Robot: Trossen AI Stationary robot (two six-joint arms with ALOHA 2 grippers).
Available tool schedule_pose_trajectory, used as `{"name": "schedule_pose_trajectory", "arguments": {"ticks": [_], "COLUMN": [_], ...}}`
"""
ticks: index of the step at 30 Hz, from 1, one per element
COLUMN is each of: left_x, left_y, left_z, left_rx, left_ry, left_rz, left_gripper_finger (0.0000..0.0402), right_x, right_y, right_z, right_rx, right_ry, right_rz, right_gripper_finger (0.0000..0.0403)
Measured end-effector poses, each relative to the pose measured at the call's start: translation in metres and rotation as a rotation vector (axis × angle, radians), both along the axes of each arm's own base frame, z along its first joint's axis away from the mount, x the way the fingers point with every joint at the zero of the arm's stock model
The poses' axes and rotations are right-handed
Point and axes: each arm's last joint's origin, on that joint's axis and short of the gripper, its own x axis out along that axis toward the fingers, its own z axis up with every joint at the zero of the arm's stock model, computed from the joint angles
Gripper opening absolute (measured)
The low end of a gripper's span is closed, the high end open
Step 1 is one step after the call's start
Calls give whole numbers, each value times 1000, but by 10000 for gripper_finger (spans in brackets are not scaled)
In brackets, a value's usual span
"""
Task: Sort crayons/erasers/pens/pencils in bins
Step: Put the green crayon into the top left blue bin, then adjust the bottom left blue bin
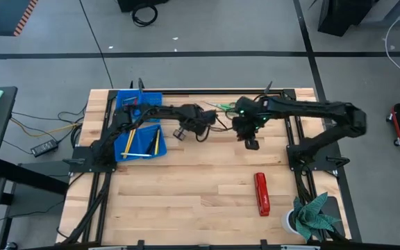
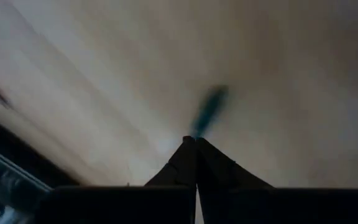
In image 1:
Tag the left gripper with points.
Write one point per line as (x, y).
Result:
(205, 119)

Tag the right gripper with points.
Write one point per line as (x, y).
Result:
(245, 126)

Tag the yellow-orange pencil with orange cap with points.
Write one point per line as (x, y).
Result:
(127, 147)

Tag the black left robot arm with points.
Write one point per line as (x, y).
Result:
(158, 111)

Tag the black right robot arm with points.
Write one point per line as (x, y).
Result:
(307, 107)

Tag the red stapler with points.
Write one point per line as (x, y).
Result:
(262, 194)

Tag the white plant pot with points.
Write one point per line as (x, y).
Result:
(287, 222)

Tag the green leafy plant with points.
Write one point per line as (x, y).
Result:
(311, 218)

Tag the black box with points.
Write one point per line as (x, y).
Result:
(141, 4)

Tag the black cabinet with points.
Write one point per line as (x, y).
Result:
(342, 14)

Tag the black power adapter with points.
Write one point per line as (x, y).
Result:
(44, 148)

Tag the orange striped black mat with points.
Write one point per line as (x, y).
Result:
(2, 14)

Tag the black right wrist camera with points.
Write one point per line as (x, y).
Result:
(252, 144)

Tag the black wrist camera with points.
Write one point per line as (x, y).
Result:
(252, 144)
(180, 134)

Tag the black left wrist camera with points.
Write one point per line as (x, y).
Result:
(180, 134)

